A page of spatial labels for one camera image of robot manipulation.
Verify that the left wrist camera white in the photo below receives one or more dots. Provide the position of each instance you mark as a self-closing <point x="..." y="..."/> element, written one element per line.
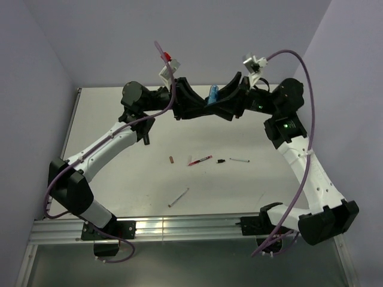
<point x="169" y="69"/>

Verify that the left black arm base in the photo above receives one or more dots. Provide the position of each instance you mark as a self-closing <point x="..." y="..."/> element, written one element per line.
<point x="107" y="241"/>

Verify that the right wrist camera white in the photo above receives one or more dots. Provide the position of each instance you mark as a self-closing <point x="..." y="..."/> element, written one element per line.
<point x="255" y="66"/>

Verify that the black orange highlighter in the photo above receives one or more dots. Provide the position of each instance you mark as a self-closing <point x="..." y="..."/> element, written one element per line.
<point x="146" y="139"/>

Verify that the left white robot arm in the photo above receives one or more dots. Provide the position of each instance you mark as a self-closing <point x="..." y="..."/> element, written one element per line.
<point x="68" y="180"/>

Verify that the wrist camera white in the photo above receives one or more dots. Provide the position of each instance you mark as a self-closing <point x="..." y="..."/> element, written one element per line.
<point x="169" y="69"/>
<point x="255" y="66"/>

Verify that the white black pen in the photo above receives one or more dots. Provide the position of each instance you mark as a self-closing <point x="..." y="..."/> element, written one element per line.
<point x="241" y="160"/>

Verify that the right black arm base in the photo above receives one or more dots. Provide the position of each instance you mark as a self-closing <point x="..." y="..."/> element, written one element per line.
<point x="261" y="225"/>

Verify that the red pen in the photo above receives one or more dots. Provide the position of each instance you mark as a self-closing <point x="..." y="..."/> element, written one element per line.
<point x="199" y="160"/>

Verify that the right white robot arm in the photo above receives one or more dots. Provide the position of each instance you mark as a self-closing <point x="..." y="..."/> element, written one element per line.
<point x="329" y="213"/>

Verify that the blue highlighter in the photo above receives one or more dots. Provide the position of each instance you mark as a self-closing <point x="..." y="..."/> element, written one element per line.
<point x="213" y="94"/>

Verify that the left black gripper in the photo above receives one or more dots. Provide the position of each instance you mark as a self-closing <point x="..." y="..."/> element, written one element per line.
<point x="187" y="104"/>

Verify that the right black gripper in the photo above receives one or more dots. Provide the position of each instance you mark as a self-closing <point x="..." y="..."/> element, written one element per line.
<point x="233" y="98"/>

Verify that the aluminium rail frame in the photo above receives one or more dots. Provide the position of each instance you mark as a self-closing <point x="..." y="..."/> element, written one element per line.
<point x="196" y="241"/>

